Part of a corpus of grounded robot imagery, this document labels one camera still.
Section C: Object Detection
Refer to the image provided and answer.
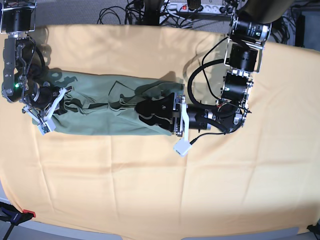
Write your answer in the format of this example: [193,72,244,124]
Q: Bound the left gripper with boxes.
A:
[134,93,213,138]

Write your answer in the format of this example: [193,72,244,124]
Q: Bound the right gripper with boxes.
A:
[22,82,73,125]

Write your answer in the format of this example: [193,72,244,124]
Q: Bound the green T-shirt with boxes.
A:
[41,68,185,136]

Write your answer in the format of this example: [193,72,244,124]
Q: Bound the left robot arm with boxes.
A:
[134,0,293,138]

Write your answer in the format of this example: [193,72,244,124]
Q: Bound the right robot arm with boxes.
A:
[0,0,71,131]

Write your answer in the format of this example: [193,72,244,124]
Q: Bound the black center stand pole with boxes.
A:
[142,0,163,26]

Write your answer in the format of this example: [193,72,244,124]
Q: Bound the white power strip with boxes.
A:
[162,1,235,17]

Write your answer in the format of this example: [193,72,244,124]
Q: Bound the black red left clamp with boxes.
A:
[0,202,36,240]

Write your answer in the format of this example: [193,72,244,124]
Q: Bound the yellow tablecloth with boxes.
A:
[0,23,320,240]

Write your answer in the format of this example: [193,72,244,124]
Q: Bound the black box right background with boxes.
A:
[295,14,306,48]

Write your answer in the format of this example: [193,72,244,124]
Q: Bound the black right clamp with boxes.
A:
[307,223,320,235]

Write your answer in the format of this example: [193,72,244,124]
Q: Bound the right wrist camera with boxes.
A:
[37,119,56,136]

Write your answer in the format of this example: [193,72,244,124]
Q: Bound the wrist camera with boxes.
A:
[173,138,192,157]
[37,119,56,136]

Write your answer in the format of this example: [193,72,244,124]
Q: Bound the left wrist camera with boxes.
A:
[173,138,192,157]

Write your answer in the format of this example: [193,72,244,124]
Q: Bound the black tangled cables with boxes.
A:
[98,0,301,46]

